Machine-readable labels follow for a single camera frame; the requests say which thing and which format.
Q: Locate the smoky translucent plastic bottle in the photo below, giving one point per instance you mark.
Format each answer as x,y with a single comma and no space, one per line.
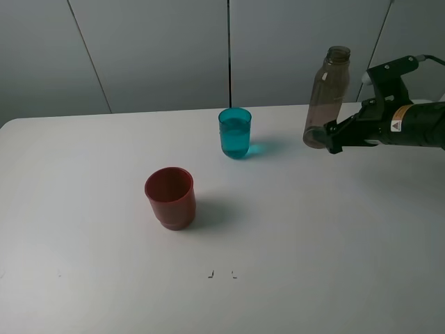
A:
330,86

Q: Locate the red plastic cup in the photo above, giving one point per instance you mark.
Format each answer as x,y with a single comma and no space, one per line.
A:
170,192

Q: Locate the teal translucent plastic cup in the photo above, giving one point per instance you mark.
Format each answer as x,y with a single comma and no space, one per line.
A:
234,128

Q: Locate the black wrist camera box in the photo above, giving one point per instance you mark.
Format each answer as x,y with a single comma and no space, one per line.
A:
386,80

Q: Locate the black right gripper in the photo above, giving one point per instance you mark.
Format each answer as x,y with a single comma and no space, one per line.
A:
416,125

